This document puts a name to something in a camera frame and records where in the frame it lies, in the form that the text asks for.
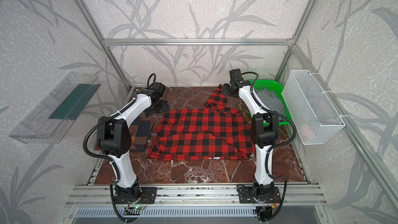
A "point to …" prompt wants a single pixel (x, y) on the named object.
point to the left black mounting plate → (147, 195)
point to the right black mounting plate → (246, 195)
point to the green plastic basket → (271, 85)
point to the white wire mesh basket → (315, 119)
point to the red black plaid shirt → (215, 131)
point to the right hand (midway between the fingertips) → (228, 86)
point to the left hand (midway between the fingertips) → (162, 105)
